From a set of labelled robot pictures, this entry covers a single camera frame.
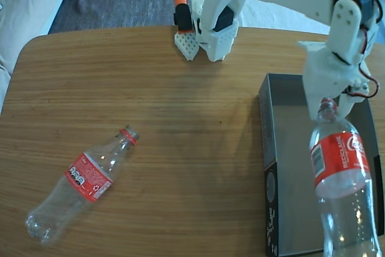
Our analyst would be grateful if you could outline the clear bottle white logo label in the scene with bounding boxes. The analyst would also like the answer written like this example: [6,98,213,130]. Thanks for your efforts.
[309,97,383,257]

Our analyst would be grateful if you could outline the clear bottle small print label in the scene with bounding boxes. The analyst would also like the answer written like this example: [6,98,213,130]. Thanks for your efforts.
[24,124,141,245]

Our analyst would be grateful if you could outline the grey cardboard box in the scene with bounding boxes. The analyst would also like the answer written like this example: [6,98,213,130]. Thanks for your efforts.
[257,72,385,257]

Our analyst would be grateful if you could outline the white cloth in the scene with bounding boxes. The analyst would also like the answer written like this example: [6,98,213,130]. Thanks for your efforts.
[239,0,331,37]

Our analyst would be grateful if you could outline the beige sofa cushion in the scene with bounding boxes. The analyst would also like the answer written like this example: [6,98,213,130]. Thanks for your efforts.
[0,0,78,76]

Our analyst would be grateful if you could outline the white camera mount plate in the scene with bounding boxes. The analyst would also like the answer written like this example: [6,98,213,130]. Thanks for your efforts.
[297,40,331,57]

